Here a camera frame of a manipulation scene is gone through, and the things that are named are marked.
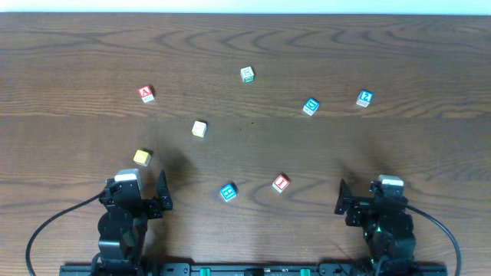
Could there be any red letter I block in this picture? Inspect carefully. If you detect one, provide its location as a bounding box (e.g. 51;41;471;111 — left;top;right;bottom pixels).
272;174;290;193

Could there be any red letter A block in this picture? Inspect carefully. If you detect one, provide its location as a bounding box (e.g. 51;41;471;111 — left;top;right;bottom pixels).
138;85;154;103

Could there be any blue number 2 block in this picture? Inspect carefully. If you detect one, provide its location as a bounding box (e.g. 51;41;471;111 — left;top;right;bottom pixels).
356;90;374;107

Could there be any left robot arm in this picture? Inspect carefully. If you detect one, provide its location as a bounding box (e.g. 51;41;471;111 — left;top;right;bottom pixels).
91;169;173;275

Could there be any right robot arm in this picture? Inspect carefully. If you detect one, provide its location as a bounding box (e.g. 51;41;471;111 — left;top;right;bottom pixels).
334;175;416;275

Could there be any blue letter H block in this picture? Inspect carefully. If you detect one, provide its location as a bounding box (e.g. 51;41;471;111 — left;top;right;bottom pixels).
219;183;237;202

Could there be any pale yellow wooden block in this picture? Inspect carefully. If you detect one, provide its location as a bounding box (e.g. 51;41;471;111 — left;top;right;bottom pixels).
192;120;207;138

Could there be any blue letter D block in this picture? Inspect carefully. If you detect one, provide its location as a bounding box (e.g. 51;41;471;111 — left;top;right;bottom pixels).
302;98;320;116

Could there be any green lettered white block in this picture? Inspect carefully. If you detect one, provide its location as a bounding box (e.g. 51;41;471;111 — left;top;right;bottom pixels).
240;67;255;83

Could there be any right black cable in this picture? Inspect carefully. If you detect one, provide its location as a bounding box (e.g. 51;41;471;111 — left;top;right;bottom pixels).
406;205;463;276

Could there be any black cable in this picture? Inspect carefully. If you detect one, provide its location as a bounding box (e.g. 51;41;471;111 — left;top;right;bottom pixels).
25;191;107;276
406;205;463;276

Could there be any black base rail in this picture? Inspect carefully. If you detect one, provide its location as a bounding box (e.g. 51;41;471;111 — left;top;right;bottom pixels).
59;261;449;276

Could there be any left black cable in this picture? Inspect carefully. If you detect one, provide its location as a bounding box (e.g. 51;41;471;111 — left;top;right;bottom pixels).
25;191;107;276

